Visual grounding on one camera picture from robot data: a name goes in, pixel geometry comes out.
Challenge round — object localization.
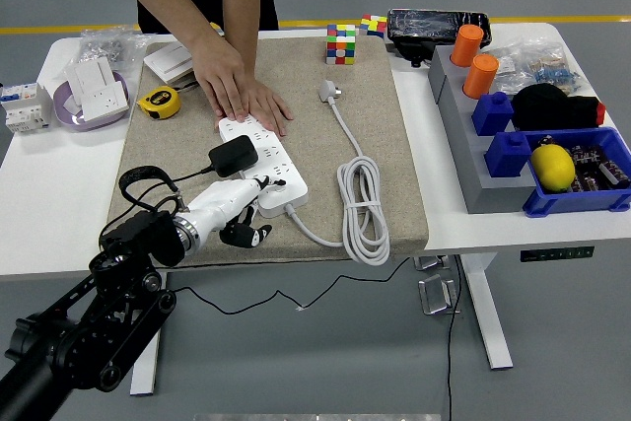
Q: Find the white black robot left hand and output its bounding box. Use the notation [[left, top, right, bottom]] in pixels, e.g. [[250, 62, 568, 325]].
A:
[[182, 174, 288, 249]]

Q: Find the person's right hand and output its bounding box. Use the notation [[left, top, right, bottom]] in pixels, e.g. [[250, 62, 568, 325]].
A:
[[189, 35, 250, 123]]

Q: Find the person's left hand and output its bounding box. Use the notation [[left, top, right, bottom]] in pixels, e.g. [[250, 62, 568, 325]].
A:
[[245, 78, 296, 139]]

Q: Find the white power strip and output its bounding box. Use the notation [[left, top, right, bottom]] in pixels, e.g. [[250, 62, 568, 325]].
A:
[[217, 114, 310, 219]]

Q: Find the black power adapter plug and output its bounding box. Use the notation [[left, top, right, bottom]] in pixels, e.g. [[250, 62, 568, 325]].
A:
[[207, 135, 259, 178]]

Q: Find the thin black adapter cord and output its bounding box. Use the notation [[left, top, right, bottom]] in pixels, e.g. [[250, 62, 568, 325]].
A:
[[101, 167, 418, 316]]

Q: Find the flat yellow tape measure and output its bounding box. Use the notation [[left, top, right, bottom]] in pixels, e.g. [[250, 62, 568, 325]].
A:
[[136, 80, 199, 120]]

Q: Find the grey-brown fabric mat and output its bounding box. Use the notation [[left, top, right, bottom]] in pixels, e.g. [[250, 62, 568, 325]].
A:
[[102, 35, 430, 272]]

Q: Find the large Rubik's cube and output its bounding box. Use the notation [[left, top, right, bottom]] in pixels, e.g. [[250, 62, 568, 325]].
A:
[[325, 23, 358, 66]]

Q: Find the clear bag of metal parts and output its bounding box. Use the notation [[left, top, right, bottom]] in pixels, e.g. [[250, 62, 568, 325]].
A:
[[78, 25, 152, 72]]

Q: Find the small Rubik's cube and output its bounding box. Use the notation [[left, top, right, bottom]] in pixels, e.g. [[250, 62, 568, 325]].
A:
[[358, 14, 388, 40]]

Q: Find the white plastic panel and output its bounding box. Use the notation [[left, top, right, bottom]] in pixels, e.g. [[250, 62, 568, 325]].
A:
[[65, 56, 117, 97]]

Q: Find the purple bowl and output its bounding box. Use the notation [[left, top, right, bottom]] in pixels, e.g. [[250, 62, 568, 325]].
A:
[[52, 70, 130, 133]]

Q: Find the black wrapped box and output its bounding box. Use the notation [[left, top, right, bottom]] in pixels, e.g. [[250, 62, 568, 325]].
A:
[[386, 8, 493, 69]]

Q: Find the white table leg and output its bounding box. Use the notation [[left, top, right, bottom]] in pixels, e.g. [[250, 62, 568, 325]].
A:
[[456, 252, 515, 371], [129, 270, 170, 397]]

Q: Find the grey stepped block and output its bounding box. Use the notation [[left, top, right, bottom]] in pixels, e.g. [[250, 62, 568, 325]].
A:
[[427, 43, 538, 215]]

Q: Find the white circuit breaker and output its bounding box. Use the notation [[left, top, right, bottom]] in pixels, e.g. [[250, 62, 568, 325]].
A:
[[0, 81, 54, 134]]

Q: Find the orange cylinder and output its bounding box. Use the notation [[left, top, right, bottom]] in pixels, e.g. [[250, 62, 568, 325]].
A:
[[450, 24, 485, 68], [461, 53, 501, 100]]

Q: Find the small blue block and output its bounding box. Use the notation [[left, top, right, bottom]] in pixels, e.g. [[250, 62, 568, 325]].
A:
[[470, 91, 516, 137]]

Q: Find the clear bag of white parts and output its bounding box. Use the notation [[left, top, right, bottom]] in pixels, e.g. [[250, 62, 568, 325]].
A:
[[487, 43, 525, 95]]

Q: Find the large blue block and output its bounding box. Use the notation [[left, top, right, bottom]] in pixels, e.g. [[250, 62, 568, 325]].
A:
[[483, 130, 534, 179]]

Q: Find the black cloth with red end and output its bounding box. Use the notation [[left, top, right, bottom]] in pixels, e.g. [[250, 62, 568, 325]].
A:
[[511, 83, 607, 132]]

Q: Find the clear bag of blue parts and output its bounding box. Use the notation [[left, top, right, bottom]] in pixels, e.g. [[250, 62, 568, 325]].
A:
[[512, 35, 587, 97]]

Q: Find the yellow lemon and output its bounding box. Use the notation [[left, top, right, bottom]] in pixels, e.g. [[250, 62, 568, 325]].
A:
[[529, 143, 577, 193]]

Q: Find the blue plastic bin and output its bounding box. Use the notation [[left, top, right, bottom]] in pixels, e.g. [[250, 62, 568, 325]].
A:
[[522, 126, 631, 219]]

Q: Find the black table control panel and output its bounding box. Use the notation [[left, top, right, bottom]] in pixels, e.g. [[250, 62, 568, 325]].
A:
[[520, 246, 596, 263]]

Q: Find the white power strip cable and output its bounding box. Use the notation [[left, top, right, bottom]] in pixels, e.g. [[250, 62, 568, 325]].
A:
[[285, 78, 391, 267]]

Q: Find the white wall switch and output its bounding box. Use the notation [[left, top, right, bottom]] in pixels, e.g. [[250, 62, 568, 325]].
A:
[[143, 42, 196, 86]]

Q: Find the white wall socket panel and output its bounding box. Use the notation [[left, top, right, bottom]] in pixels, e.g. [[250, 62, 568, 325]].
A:
[[78, 80, 127, 122]]

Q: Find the small metal bracket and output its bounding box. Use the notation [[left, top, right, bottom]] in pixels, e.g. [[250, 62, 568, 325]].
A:
[[413, 255, 451, 272]]

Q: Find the large metal bracket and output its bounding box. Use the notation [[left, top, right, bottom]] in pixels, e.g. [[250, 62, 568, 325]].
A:
[[417, 273, 462, 316]]

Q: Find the black floor cable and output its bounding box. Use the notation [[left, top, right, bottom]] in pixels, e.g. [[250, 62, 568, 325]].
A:
[[443, 255, 464, 421]]

